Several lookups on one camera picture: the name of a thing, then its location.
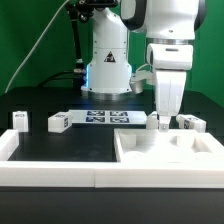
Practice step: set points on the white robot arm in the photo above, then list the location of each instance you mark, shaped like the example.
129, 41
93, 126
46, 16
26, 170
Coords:
149, 41

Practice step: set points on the white square tabletop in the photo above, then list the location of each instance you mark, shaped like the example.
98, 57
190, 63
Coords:
175, 146

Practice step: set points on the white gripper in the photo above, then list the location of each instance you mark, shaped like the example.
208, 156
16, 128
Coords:
169, 66

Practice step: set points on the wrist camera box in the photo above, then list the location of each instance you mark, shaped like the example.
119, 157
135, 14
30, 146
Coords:
138, 78

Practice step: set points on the white U-shaped fence wall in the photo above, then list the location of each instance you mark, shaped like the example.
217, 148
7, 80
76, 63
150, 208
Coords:
192, 174

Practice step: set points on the white marker base plate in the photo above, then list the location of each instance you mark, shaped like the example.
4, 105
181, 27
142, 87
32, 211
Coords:
108, 117

